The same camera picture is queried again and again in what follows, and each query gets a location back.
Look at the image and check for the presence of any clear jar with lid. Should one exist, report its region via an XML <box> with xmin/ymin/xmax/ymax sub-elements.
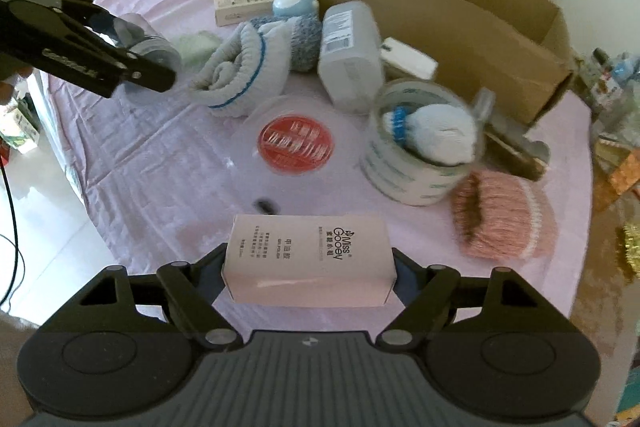
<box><xmin>98</xmin><ymin>12</ymin><xmax>184</xmax><ymax>108</ymax></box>

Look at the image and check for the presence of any pink cosmetics box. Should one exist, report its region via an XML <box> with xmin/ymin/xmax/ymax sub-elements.
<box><xmin>222</xmin><ymin>215</ymin><xmax>397</xmax><ymax>308</ymax></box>

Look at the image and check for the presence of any pink knitted sock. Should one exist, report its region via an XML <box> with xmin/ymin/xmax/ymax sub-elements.
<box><xmin>451</xmin><ymin>170</ymin><xmax>558</xmax><ymax>261</ymax></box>

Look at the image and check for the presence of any grey sock with blue cuff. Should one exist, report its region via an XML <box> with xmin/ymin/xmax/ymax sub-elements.
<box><xmin>382</xmin><ymin>104</ymin><xmax>478</xmax><ymax>166</ymax></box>

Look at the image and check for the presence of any white blue-striped sock roll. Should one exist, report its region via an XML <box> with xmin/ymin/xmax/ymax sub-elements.
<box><xmin>189</xmin><ymin>22</ymin><xmax>292</xmax><ymax>117</ymax></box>

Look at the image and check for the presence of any clear box of brown blocks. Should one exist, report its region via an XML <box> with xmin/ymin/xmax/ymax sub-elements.
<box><xmin>472</xmin><ymin>88</ymin><xmax>551</xmax><ymax>181</ymax></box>

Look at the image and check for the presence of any clear lid with red label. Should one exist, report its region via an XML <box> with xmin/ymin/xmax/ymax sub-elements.
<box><xmin>228</xmin><ymin>96</ymin><xmax>363</xmax><ymax>216</ymax></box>

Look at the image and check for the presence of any grey-blue knitted sock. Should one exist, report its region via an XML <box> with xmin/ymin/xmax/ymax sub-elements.
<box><xmin>250</xmin><ymin>14</ymin><xmax>322</xmax><ymax>72</ymax></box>

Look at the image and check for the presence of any large tape roll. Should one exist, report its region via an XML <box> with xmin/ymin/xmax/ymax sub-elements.
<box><xmin>360</xmin><ymin>79</ymin><xmax>484</xmax><ymax>206</ymax></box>

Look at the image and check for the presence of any small beige box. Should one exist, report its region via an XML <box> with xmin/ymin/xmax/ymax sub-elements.
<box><xmin>214</xmin><ymin>0</ymin><xmax>273</xmax><ymax>27</ymax></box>

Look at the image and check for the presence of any pink tablecloth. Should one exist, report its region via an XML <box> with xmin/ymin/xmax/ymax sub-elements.
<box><xmin>44</xmin><ymin>0</ymin><xmax>592</xmax><ymax>338</ymax></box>

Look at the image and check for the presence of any blue white toy figure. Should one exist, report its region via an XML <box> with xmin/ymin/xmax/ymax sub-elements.
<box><xmin>272</xmin><ymin>0</ymin><xmax>319</xmax><ymax>17</ymax></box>

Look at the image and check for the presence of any small white box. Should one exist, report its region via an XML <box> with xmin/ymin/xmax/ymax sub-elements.
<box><xmin>380</xmin><ymin>37</ymin><xmax>438</xmax><ymax>81</ymax></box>

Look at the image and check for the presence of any translucent white plastic bottle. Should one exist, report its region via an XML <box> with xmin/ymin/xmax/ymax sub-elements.
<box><xmin>318</xmin><ymin>0</ymin><xmax>385</xmax><ymax>115</ymax></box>

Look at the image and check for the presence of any large cardboard box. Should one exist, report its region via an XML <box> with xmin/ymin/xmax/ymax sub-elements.
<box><xmin>318</xmin><ymin>0</ymin><xmax>572</xmax><ymax>124</ymax></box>

